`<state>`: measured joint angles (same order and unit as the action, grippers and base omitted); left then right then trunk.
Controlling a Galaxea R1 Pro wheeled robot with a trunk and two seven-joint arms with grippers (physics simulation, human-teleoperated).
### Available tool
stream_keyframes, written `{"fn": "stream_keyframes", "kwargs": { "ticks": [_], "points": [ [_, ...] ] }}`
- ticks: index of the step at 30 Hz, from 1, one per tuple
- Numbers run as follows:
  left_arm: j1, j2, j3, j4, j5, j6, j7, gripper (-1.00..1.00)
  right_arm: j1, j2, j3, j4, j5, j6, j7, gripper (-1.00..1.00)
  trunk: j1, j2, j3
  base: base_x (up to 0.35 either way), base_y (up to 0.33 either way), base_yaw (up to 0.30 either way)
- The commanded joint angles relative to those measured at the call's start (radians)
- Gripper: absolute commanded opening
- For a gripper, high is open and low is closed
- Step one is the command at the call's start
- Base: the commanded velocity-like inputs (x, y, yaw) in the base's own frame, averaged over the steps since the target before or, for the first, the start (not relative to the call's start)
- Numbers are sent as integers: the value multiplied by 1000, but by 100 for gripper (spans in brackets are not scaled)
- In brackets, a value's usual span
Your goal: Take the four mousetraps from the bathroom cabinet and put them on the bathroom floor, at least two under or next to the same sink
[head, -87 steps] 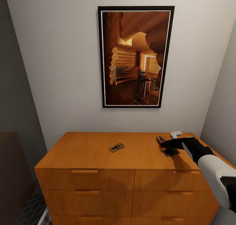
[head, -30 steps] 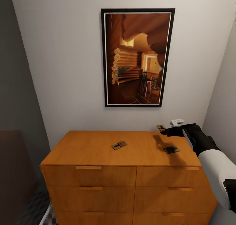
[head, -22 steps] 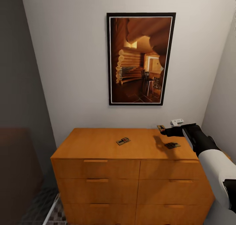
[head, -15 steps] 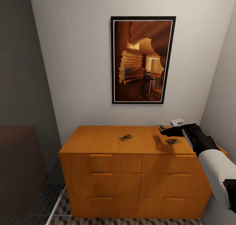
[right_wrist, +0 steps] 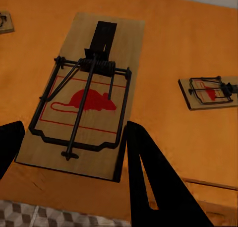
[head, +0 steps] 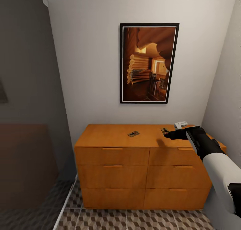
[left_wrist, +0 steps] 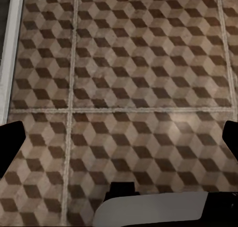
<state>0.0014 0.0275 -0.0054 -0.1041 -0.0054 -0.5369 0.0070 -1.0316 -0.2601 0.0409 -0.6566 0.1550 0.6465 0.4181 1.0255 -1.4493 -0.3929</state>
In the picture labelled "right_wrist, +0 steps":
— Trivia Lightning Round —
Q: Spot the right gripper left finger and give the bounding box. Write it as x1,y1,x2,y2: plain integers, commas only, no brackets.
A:
0,121,26,180

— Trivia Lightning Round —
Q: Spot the mousetrap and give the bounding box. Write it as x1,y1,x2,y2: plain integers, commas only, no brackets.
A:
178,76,238,111
0,11,15,34
14,11,146,183

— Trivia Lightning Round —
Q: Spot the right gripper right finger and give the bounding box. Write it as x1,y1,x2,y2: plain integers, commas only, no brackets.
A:
126,121,214,227

